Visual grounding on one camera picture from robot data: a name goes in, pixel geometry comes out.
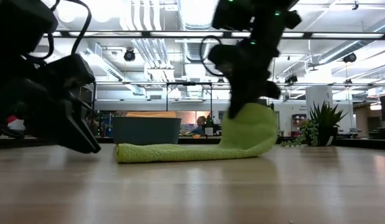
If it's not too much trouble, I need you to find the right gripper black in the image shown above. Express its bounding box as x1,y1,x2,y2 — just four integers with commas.
227,39,283,120

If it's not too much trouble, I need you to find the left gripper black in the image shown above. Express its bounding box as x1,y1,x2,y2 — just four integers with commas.
0,53,102,154

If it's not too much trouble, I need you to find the lime green microfiber towel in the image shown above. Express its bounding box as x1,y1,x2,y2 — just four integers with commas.
115,102,279,164

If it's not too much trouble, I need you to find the orange microfiber towel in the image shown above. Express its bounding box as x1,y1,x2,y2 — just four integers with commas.
126,111,177,118

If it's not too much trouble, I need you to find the black background rack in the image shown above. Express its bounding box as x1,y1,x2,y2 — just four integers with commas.
82,81,97,138

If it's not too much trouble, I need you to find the person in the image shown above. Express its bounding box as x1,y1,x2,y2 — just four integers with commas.
191,115,209,136

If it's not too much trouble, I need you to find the black ceiling-mounted device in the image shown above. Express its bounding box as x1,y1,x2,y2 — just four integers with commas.
342,52,358,63
123,48,136,62
284,73,299,85

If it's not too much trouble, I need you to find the red and white shelf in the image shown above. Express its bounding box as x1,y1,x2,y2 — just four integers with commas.
290,113,307,137

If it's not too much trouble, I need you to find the pale trailing succulent sprig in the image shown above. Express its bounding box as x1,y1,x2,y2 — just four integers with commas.
280,119,320,148

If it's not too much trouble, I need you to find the teal plastic bin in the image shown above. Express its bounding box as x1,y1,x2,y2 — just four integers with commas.
112,116,183,146

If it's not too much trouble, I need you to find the spiky potted green plant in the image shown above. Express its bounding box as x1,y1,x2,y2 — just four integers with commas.
308,100,349,147

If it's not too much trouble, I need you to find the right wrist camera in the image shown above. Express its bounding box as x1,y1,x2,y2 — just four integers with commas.
207,43,242,77

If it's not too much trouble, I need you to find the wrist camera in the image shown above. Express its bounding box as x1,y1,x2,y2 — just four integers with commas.
207,43,242,77
0,0,59,56

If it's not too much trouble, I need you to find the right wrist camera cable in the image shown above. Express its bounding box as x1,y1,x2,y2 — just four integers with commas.
200,35,224,77

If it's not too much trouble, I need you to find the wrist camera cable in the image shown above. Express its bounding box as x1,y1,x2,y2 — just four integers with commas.
200,35,224,77
47,0,93,60

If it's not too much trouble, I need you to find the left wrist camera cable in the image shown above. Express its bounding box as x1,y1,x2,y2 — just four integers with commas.
47,0,93,60

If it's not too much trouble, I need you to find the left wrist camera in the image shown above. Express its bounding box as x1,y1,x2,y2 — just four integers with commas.
0,0,59,56

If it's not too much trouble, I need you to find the black aluminium rig frame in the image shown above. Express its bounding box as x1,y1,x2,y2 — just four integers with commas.
0,29,385,151

